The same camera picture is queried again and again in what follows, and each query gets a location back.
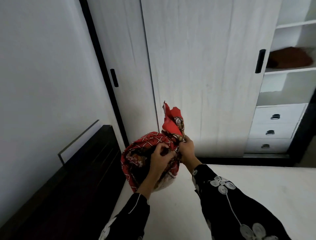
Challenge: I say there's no person's left hand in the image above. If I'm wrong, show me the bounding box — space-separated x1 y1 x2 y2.
149 143 176 178

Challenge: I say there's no person's right hand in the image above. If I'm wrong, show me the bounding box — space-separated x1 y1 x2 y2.
179 135 198 165

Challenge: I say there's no red patterned bedsheet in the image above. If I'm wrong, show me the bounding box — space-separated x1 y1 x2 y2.
120 101 187 193

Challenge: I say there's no dark wooden bed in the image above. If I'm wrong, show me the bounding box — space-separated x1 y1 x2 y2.
0 125 128 240

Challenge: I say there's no brown bed sheet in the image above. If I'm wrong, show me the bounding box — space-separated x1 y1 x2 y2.
268 46 314 69

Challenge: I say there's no person's right forearm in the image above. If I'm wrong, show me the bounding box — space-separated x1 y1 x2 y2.
184 158 203 176

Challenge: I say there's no black floral blouse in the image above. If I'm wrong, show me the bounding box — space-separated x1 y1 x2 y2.
98 164 292 240

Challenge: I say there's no white mattress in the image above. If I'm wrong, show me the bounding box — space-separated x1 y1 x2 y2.
108 164 316 240

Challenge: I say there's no white board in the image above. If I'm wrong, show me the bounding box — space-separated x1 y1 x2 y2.
57 119 110 165

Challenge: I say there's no white wardrobe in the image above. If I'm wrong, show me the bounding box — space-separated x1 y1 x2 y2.
79 0 316 159

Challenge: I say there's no black recessed door pull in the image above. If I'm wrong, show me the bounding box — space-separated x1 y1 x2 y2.
110 69 119 88
255 49 267 74

